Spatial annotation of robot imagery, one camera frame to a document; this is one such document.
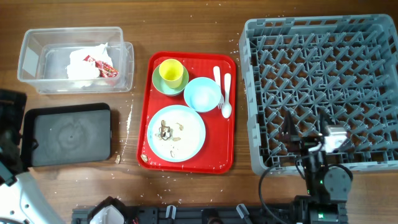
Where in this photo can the light blue bowl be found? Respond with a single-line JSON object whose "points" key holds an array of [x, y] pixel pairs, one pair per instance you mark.
{"points": [[202, 94]]}

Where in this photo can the food scraps on plate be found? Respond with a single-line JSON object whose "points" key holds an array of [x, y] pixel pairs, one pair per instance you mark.
{"points": [[166, 133]]}

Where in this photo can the white plastic spoon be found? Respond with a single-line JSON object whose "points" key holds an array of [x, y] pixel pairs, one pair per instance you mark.
{"points": [[227, 108]]}

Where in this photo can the nut shell on tray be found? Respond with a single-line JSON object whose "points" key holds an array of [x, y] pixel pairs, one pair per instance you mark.
{"points": [[144, 158]]}

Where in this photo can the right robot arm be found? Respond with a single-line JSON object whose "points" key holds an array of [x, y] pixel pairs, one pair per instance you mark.
{"points": [[328, 185]]}

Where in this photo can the clear plastic waste bin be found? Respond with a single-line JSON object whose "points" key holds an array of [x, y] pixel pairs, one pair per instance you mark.
{"points": [[45, 54]]}

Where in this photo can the grey dishwasher rack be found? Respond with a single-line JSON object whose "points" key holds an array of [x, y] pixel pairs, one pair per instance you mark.
{"points": [[344, 66]]}

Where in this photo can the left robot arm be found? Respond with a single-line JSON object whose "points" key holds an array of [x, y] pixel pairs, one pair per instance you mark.
{"points": [[21, 199]]}

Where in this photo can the white plastic fork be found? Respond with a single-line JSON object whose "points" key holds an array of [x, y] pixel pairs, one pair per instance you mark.
{"points": [[217, 77]]}

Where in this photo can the red snack wrapper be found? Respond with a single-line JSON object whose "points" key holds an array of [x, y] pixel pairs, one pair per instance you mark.
{"points": [[105, 69]]}

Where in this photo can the light blue plate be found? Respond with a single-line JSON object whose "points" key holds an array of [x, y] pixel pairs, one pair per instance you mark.
{"points": [[192, 137]]}

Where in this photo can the black plastic tray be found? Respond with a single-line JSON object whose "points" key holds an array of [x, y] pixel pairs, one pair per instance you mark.
{"points": [[66, 135]]}

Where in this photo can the yellow plastic cup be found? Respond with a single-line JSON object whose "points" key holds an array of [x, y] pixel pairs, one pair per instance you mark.
{"points": [[171, 71]]}

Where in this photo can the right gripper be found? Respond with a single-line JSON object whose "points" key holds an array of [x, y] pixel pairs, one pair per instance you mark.
{"points": [[291, 135]]}

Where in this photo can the nut shell on table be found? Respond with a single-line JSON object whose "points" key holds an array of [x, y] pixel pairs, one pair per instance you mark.
{"points": [[118, 159]]}

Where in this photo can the white napkin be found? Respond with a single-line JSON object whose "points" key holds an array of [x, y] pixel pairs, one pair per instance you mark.
{"points": [[84, 64]]}

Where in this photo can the red serving tray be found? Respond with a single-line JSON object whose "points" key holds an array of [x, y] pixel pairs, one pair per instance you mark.
{"points": [[217, 154]]}

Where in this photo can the green bowl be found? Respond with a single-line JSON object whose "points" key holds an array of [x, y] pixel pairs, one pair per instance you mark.
{"points": [[161, 86]]}

